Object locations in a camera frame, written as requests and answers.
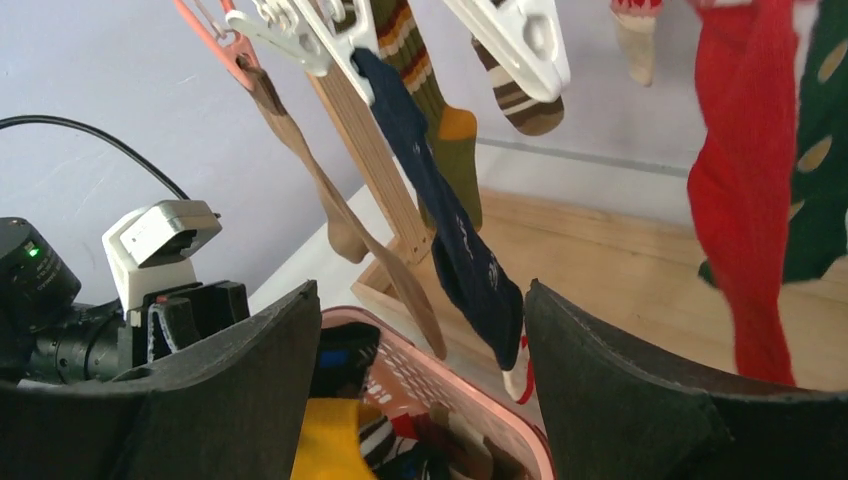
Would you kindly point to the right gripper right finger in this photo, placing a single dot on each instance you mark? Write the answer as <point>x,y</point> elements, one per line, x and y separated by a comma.
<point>615,406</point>

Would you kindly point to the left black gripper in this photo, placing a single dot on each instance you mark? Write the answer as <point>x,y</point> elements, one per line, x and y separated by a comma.
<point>173,319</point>

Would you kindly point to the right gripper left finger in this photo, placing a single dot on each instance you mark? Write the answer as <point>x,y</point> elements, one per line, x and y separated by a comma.
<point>227,407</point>

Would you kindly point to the pink plastic laundry basket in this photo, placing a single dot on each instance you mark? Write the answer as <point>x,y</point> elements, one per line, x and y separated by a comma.
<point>405,379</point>

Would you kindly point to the red fuzzy sock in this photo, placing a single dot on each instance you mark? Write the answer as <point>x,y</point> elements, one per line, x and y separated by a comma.
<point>749,61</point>

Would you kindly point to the green dotted sock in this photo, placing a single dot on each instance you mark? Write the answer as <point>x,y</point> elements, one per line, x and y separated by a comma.
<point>818,220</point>

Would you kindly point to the white plastic clip hanger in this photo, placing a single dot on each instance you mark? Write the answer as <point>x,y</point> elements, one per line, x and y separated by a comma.
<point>520,40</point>

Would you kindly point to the mustard yellow sock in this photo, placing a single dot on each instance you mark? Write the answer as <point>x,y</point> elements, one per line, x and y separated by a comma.
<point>329,444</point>

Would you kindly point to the black patterned sock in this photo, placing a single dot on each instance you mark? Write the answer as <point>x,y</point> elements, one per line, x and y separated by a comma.
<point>344,358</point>

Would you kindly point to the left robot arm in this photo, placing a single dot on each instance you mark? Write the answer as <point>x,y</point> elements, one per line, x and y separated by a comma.
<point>47,337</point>

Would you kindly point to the navy lettered sock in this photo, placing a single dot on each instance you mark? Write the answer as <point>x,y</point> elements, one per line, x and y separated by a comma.
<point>467,269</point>

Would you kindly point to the tan ribbed sock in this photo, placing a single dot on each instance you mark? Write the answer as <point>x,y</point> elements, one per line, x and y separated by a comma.
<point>346,234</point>

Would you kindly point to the pink plastic clothespin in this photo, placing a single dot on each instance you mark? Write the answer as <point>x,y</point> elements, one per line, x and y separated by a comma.
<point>230,47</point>

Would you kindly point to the brown striped sock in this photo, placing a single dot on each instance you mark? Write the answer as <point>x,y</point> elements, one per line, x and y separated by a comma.
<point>527,115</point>

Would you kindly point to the olive striped sock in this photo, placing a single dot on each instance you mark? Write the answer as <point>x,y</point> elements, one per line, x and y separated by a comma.
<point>451,131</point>

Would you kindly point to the dark green reindeer sock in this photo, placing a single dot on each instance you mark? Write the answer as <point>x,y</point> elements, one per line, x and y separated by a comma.
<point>635,27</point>

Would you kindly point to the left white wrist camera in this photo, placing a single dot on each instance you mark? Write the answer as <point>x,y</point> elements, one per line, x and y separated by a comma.
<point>149,249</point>

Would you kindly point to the wooden hanger rack frame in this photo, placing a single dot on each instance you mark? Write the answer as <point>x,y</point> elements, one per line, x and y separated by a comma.
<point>615,240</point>

